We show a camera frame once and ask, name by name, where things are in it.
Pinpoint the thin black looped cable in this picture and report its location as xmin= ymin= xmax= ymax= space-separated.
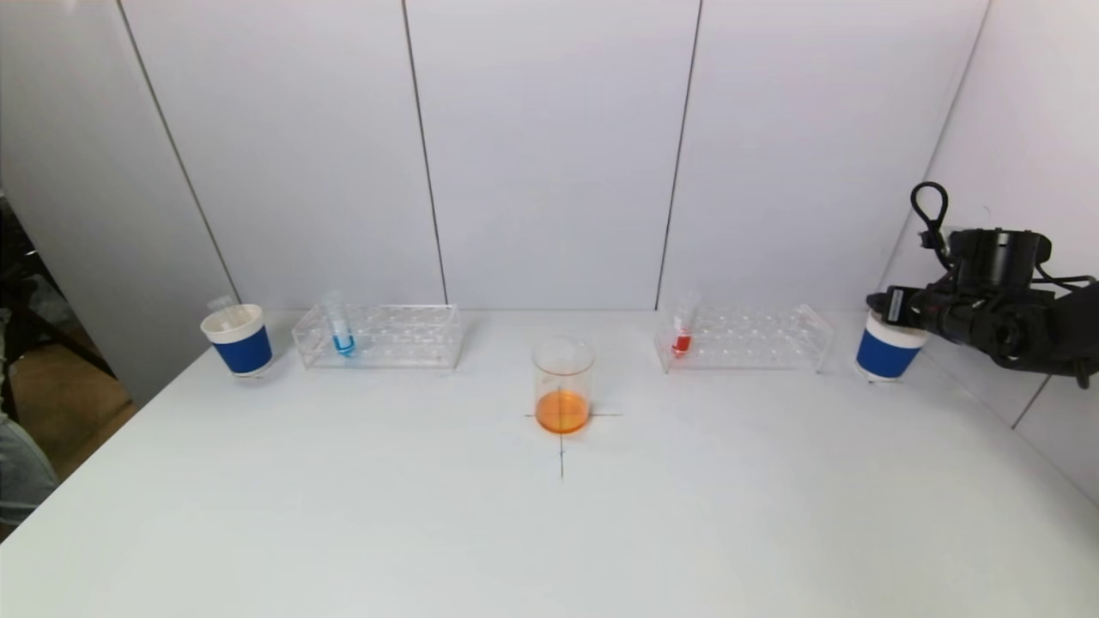
xmin=910 ymin=181 xmax=956 ymax=269

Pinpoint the grey chair seat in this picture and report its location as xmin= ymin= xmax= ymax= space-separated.
xmin=0 ymin=416 xmax=59 ymax=526

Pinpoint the blue pigment test tube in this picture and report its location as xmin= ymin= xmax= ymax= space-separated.
xmin=323 ymin=292 xmax=357 ymax=360

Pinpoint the clear acrylic test tube rack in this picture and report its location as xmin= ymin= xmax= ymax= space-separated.
xmin=294 ymin=304 xmax=464 ymax=372
xmin=654 ymin=302 xmax=834 ymax=374

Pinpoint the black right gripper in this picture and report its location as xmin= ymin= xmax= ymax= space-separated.
xmin=866 ymin=285 xmax=944 ymax=330

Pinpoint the clear glass beaker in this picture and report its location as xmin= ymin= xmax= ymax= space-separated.
xmin=531 ymin=337 xmax=595 ymax=435

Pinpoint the blue white paper cup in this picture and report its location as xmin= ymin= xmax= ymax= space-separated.
xmin=855 ymin=311 xmax=928 ymax=383
xmin=200 ymin=304 xmax=274 ymax=379

